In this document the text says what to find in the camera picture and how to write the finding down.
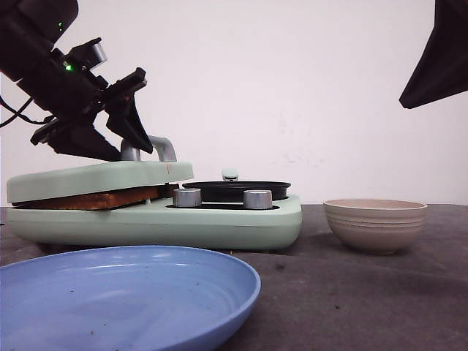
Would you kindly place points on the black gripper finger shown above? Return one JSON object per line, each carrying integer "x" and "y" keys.
{"x": 442, "y": 69}

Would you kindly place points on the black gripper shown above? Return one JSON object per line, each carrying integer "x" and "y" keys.
{"x": 74, "y": 93}

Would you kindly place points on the breakfast maker hinged lid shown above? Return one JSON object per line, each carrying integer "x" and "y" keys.
{"x": 103, "y": 177}

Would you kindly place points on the white bread slice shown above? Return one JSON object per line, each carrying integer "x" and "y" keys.
{"x": 102, "y": 200}

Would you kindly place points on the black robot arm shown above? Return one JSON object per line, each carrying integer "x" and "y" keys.
{"x": 29, "y": 32}

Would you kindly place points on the mint green breakfast maker base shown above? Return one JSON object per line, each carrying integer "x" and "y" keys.
{"x": 212, "y": 226}

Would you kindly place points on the left silver control knob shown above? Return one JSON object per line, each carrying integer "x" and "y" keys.
{"x": 187, "y": 198}

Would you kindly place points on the silver control knob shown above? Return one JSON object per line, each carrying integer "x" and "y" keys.
{"x": 187, "y": 198}
{"x": 258, "y": 199}

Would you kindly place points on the black round frying pan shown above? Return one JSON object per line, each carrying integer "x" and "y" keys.
{"x": 231, "y": 189}

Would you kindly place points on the right silver control knob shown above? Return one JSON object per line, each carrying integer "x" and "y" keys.
{"x": 258, "y": 199}

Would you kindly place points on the blue plastic plate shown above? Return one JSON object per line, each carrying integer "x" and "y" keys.
{"x": 126, "y": 298}

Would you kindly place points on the beige ribbed bowl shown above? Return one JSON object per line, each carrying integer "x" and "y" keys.
{"x": 375, "y": 226}

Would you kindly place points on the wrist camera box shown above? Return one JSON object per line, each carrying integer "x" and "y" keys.
{"x": 89, "y": 55}

